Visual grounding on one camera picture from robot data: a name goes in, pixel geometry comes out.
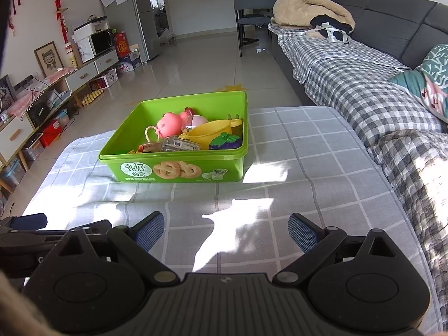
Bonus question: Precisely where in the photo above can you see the black bag with white straps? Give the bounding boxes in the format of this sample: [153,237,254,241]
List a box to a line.
[304,15,352,44]

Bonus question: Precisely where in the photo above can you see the clear ball with beads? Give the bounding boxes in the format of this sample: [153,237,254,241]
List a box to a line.
[185,115,209,131]

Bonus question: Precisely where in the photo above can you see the framed cartoon picture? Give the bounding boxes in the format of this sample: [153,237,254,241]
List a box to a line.
[34,41,67,78]

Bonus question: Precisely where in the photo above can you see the green plastic box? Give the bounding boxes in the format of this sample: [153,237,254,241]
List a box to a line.
[98,91,250,183]

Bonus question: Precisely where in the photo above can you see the dark framed picture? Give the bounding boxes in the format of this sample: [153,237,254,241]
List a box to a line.
[0,74,16,104]

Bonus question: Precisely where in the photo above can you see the clear plastic case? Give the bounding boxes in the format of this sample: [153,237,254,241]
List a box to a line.
[160,136,202,152]

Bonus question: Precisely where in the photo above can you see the translucent brown toy figure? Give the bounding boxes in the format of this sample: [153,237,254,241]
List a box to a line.
[138,125,165,154]

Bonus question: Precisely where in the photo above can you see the pink lace cloth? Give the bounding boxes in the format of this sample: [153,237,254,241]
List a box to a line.
[7,66,78,118]

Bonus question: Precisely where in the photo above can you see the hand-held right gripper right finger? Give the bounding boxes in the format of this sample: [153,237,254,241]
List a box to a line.
[273,213,400,286]

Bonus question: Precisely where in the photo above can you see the white microwave oven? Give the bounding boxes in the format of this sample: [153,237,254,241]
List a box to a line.
[72,16,110,41]

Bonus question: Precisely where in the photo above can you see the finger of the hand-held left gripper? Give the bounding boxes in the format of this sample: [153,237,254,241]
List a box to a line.
[0,220,113,249]
[0,213,48,232]

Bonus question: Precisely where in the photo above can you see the beige blanket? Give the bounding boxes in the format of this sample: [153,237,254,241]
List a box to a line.
[271,0,356,30]

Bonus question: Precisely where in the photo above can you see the red storage box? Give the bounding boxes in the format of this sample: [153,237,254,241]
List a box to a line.
[39,119,64,148]

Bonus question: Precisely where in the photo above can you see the teal patterned cushion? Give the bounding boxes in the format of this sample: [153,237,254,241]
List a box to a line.
[388,44,448,123]

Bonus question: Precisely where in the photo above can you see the silver refrigerator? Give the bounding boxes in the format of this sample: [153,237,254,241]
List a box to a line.
[99,0,165,62]

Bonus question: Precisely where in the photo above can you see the black microwave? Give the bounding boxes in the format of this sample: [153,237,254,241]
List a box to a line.
[89,29,116,56]

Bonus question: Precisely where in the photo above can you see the plaid blanket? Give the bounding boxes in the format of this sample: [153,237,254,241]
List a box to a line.
[269,23,448,323]

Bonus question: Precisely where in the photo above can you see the yellow toy pot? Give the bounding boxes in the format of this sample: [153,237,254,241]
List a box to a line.
[178,118,243,149]

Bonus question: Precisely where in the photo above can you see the red gourd wall ornament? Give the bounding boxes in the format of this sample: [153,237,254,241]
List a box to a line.
[7,0,20,37]

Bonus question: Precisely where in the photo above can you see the purple toy grapes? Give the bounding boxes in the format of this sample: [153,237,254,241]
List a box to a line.
[209,132,241,150]

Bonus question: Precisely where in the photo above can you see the pack of yellow bottles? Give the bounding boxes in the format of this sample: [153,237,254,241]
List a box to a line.
[81,90,105,106]

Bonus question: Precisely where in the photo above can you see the wooden white cabinet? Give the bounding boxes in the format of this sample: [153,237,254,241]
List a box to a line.
[0,47,120,193]

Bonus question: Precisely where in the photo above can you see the cardboard carton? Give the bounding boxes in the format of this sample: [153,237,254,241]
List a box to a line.
[128,44,142,67]

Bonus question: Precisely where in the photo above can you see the grey checked tablecloth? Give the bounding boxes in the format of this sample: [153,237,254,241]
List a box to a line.
[21,107,442,333]

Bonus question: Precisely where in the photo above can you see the dark grey sofa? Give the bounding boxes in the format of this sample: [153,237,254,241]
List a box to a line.
[269,0,448,106]

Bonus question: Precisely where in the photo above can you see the white box with red print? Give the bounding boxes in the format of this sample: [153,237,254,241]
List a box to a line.
[89,68,119,90]

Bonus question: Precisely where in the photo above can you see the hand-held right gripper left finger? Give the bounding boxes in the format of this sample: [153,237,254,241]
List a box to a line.
[58,212,181,286]

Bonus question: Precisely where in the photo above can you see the pink pig toy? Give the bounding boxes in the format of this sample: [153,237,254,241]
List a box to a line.
[156,111,190,138]

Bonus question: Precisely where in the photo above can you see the red gift box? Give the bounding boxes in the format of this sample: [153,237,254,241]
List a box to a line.
[114,31,131,60]

